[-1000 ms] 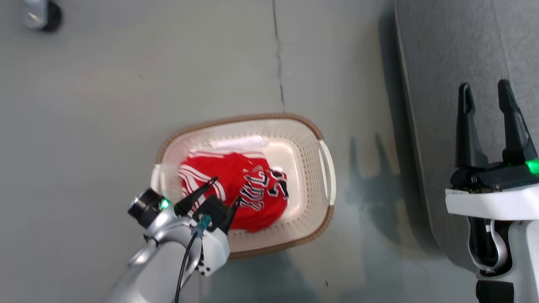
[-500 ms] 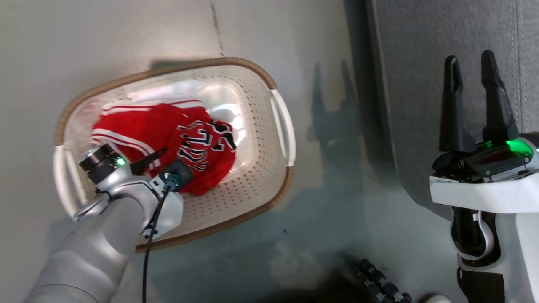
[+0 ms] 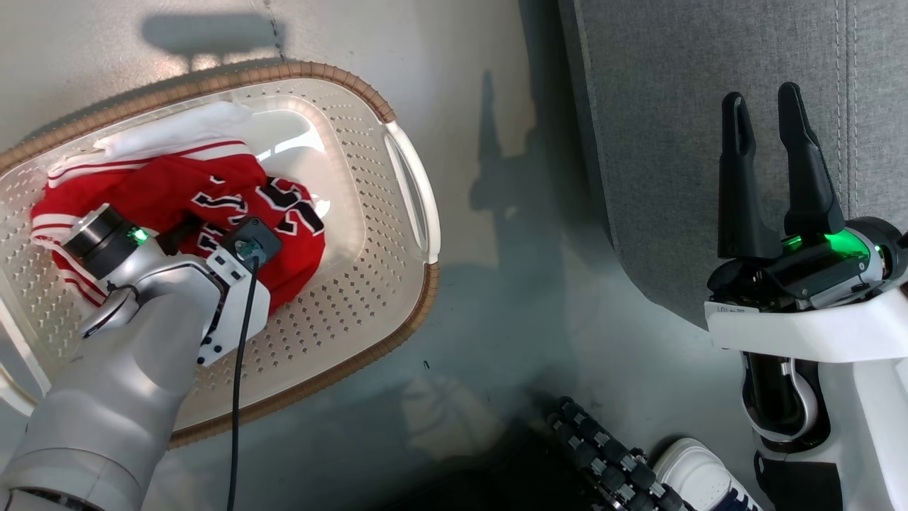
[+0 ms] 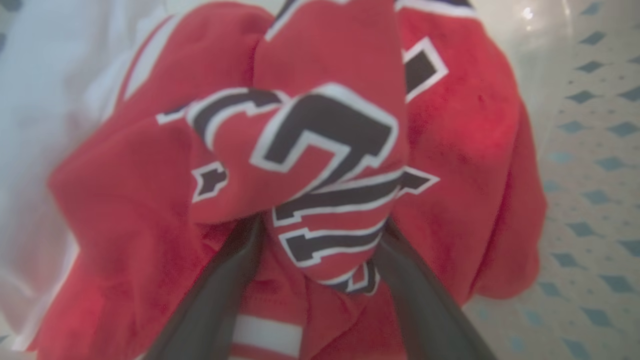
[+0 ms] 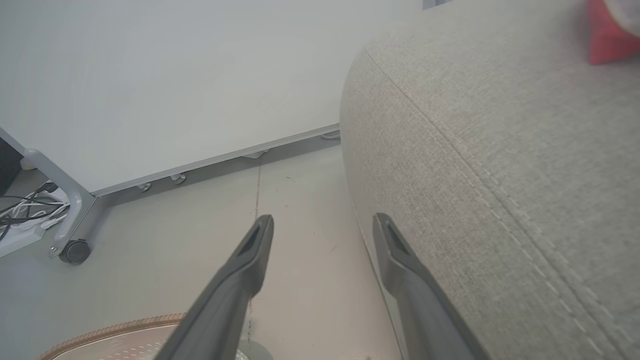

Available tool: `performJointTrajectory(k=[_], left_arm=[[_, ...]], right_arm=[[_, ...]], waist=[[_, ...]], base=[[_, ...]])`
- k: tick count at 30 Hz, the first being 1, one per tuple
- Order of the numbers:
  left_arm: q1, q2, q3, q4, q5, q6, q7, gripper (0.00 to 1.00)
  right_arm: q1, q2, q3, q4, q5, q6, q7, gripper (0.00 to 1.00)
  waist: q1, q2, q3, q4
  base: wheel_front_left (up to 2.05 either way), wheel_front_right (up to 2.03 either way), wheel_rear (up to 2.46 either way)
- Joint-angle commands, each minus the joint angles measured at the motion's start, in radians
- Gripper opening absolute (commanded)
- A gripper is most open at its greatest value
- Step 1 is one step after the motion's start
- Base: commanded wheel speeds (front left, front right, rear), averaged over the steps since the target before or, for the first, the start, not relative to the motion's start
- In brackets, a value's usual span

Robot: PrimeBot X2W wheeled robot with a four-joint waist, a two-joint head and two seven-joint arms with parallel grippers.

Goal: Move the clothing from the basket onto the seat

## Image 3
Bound white perforated laundry basket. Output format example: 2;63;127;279
0;61;441;449

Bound white cloth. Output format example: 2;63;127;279
48;101;255;178

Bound red basketball jersey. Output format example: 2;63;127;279
31;140;327;317

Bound white sneaker navy trim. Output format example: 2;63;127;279
651;437;765;511

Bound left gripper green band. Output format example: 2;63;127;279
62;204;206;269

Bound grey fabric sofa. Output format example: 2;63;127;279
557;0;908;329

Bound black roller wheel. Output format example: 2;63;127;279
545;395;697;511

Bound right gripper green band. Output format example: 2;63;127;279
707;82;908;312

